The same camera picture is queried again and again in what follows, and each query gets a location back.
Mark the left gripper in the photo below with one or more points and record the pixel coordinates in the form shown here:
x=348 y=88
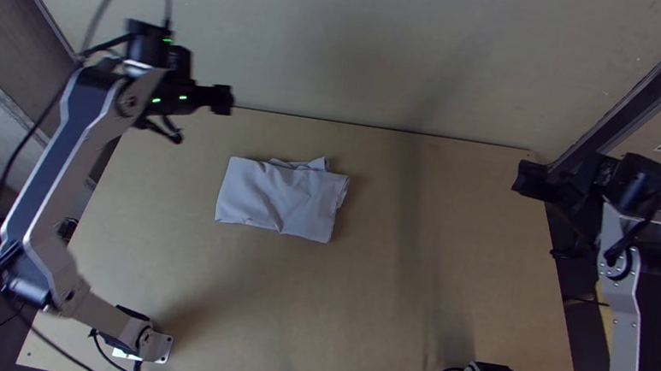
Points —
x=221 y=100

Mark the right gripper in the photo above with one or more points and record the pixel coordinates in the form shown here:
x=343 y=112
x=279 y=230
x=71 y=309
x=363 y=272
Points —
x=554 y=186

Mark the white t-shirt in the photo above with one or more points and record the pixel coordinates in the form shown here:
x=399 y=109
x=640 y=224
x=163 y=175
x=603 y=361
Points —
x=283 y=198

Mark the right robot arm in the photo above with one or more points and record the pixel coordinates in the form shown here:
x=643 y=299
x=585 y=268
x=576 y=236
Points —
x=627 y=331

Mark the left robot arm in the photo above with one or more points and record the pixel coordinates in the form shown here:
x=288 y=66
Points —
x=71 y=142

